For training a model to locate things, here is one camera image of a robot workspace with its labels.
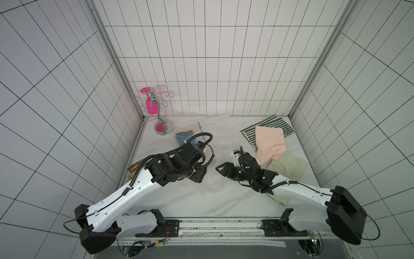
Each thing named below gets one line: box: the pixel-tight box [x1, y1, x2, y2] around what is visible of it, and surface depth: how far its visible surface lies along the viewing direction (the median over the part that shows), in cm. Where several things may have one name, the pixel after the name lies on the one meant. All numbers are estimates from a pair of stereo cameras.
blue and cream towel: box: [174, 121, 203, 147], surface depth 112 cm
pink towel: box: [254, 126, 287, 166], surface depth 102 cm
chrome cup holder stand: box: [132, 84, 176, 135], surface depth 112 cm
